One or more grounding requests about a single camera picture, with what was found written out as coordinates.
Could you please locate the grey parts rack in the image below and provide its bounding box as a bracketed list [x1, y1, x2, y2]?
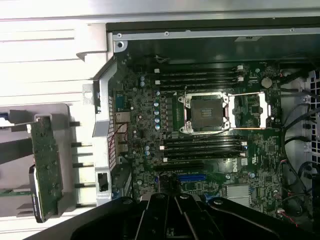
[0, 103, 97, 218]

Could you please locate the silver chipset heatsink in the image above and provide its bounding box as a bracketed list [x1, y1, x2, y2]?
[225, 184, 252, 207]

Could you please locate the CPU socket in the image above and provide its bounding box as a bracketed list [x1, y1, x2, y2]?
[177, 92, 231, 136]

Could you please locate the blue expansion slot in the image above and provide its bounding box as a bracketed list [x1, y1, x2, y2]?
[176, 174, 208, 183]

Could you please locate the black grey open PC case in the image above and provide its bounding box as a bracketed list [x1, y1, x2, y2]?
[82, 21, 320, 240]

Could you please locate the green motherboard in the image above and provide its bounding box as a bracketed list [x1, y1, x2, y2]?
[111, 58, 287, 221]

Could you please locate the silver socket cover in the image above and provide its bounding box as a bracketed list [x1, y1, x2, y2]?
[224, 91, 273, 130]

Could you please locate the black RAM slot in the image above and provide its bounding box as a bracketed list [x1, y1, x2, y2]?
[153, 71, 245, 77]
[158, 83, 245, 90]
[149, 65, 245, 71]
[163, 156, 247, 163]
[159, 143, 248, 151]
[163, 149, 247, 157]
[162, 136, 247, 143]
[153, 76, 245, 83]

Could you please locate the green RAM stick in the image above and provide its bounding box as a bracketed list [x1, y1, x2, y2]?
[0, 189, 35, 198]

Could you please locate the round coin battery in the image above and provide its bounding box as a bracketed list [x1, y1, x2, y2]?
[260, 76, 274, 89]

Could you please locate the red and black wire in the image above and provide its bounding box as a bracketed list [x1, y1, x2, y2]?
[276, 158, 302, 227]

